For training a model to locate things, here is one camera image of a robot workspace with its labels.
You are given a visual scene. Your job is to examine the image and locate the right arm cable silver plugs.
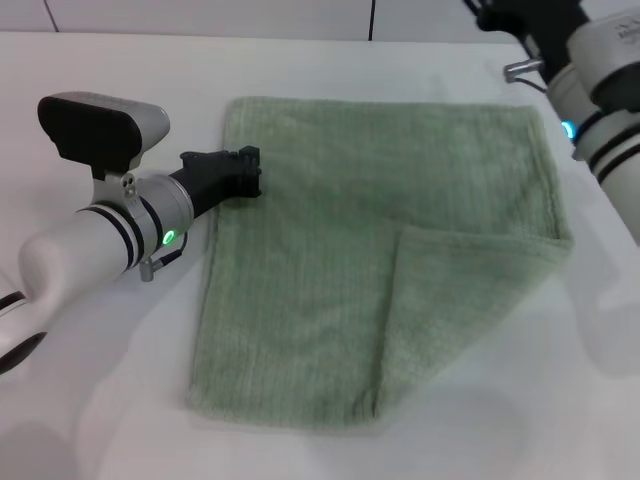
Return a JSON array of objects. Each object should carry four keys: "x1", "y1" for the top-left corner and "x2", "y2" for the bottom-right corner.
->
[{"x1": 502, "y1": 58, "x2": 551, "y2": 95}]

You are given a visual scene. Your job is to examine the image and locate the left wrist camera black silver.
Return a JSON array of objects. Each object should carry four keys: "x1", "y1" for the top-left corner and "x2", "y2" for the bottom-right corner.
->
[{"x1": 37, "y1": 91, "x2": 171, "y2": 201}]

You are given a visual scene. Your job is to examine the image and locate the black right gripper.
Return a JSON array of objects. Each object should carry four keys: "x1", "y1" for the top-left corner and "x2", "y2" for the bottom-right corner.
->
[{"x1": 462, "y1": 0, "x2": 591, "y2": 76}]

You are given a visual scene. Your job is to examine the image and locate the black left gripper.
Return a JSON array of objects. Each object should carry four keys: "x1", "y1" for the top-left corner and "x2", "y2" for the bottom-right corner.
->
[{"x1": 172, "y1": 144, "x2": 266, "y2": 220}]

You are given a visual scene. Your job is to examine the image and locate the wrist camera black silver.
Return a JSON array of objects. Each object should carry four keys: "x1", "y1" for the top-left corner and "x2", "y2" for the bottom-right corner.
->
[
  {"x1": 566, "y1": 12, "x2": 640, "y2": 109},
  {"x1": 37, "y1": 91, "x2": 171, "y2": 201}
]

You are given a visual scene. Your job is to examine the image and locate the green terry towel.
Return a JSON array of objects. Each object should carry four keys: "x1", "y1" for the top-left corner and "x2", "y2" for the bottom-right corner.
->
[{"x1": 185, "y1": 95, "x2": 576, "y2": 419}]

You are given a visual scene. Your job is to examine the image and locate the right wrist camera black silver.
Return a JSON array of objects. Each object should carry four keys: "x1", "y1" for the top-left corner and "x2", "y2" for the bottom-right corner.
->
[{"x1": 566, "y1": 12, "x2": 640, "y2": 109}]

